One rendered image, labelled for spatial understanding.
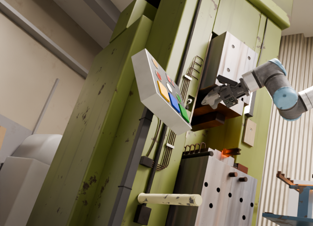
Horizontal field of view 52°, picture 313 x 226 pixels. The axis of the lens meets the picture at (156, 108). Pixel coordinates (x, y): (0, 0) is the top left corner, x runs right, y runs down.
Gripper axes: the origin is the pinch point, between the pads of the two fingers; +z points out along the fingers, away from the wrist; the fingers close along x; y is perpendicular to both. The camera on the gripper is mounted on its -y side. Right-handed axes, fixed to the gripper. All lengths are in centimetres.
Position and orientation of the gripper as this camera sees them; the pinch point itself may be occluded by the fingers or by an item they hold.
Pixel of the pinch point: (203, 101)
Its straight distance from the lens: 151.2
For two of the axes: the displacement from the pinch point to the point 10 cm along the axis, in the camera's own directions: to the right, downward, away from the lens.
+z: -8.5, 4.5, 2.9
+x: 5.0, 4.7, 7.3
